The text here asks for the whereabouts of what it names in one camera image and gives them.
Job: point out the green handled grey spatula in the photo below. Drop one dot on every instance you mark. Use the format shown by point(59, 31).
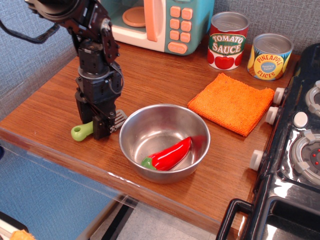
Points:
point(80, 132)

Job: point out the orange folded cloth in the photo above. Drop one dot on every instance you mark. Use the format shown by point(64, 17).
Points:
point(232, 104)

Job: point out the black toy stove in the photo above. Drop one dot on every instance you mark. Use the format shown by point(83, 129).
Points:
point(287, 189)

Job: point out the pineapple slices can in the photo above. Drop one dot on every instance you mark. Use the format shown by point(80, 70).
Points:
point(269, 56)

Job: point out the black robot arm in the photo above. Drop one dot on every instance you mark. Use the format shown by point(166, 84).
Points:
point(90, 27)

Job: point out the steel mixing bowl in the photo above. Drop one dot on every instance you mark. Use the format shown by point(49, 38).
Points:
point(157, 127)

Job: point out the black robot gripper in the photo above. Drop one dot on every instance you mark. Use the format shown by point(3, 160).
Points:
point(95, 98)

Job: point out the white stove knob bottom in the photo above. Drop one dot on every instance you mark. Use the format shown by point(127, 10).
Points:
point(256, 159)

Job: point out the white stove knob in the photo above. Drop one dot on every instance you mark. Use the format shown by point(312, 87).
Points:
point(271, 115)
point(256, 159)
point(278, 95)

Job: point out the white stove knob top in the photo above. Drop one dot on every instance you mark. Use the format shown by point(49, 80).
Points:
point(278, 95)

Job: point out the teal toy microwave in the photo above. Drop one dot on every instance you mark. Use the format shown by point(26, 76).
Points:
point(171, 26)

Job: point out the peach microwave turntable plate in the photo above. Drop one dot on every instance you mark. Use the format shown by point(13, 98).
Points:
point(134, 17)

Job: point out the tomato sauce can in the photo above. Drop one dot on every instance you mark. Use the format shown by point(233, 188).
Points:
point(227, 38)

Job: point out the red toy chili pepper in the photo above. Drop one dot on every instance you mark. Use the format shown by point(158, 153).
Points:
point(168, 158)

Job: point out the black oven door handle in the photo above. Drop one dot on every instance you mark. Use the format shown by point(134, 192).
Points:
point(235, 206)

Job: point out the orange plush object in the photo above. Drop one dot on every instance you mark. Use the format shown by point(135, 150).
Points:
point(21, 235)

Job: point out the white stove knob middle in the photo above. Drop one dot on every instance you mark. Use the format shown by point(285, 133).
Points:
point(271, 115)

